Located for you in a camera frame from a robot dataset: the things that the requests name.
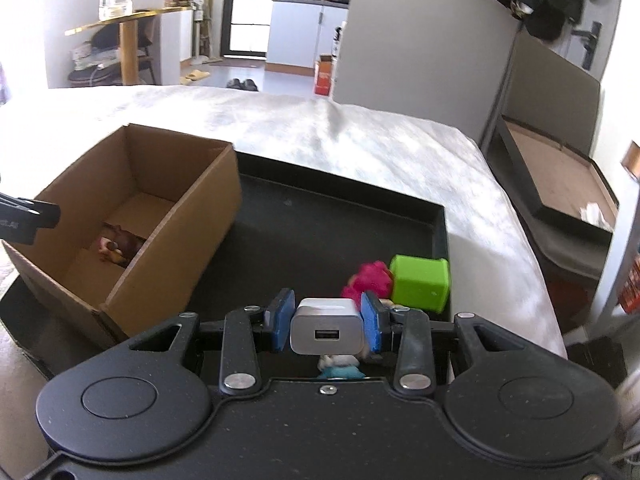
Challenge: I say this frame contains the black door lock handle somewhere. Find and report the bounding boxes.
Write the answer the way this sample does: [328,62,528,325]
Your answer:
[572,21,603,70]

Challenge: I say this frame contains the green cube toy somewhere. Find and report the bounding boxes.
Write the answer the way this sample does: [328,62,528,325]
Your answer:
[389,254,452,313]

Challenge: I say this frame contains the black framed glass door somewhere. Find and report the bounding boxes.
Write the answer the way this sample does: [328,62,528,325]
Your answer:
[220,0,273,58]

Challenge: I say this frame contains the orange cardboard box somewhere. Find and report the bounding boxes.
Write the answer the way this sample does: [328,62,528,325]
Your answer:
[313,55,336,97]

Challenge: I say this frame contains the small white blue figurine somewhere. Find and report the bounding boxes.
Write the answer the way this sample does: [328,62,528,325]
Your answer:
[317,354,365,380]

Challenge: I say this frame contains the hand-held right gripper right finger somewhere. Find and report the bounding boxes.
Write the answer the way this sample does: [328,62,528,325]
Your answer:
[361,290,566,393]

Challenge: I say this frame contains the small brown pink figurine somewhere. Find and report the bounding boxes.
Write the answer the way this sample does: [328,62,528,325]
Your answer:
[97,224,147,266]

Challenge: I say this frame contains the white USB charger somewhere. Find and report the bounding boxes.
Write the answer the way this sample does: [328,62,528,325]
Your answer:
[290,298,363,357]

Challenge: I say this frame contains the grey door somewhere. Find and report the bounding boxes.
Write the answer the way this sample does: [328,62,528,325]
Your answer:
[552,0,627,81]

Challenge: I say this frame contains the dark framed brown board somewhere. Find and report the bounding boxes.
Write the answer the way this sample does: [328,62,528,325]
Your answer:
[492,115,621,233]

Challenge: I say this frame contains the white framed desk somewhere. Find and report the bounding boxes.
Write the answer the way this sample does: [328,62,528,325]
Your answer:
[590,142,640,333]

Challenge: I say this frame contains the brown cardboard box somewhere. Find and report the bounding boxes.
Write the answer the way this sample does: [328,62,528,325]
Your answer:
[2,122,243,351]

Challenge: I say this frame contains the black tray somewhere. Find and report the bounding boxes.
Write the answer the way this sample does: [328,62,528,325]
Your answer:
[0,150,453,381]

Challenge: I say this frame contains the gold table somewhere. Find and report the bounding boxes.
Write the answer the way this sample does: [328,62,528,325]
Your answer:
[64,6,197,87]

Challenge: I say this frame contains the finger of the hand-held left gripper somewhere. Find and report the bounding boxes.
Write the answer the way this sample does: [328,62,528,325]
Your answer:
[0,191,62,247]

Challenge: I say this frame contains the black bag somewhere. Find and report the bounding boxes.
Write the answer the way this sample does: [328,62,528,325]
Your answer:
[565,332,628,401]

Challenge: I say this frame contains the black chair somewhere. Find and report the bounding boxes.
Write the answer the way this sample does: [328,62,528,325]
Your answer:
[67,10,156,86]

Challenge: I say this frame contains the grey upholstered board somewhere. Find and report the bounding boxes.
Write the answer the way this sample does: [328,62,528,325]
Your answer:
[480,30,603,161]

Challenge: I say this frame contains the white tissue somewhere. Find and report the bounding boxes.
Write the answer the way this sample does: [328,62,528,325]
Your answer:
[580,202,616,228]

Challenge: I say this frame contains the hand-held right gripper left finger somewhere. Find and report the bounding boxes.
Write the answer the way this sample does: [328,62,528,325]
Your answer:
[117,287,296,395]

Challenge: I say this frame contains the pink haired doll toy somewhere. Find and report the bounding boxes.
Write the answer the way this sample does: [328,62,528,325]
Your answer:
[341,261,396,307]

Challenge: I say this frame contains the white kitchen cabinet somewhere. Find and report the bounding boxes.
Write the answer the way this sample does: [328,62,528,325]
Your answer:
[265,0,349,77]

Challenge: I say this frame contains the red basket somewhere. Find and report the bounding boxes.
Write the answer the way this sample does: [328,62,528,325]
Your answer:
[620,255,640,316]

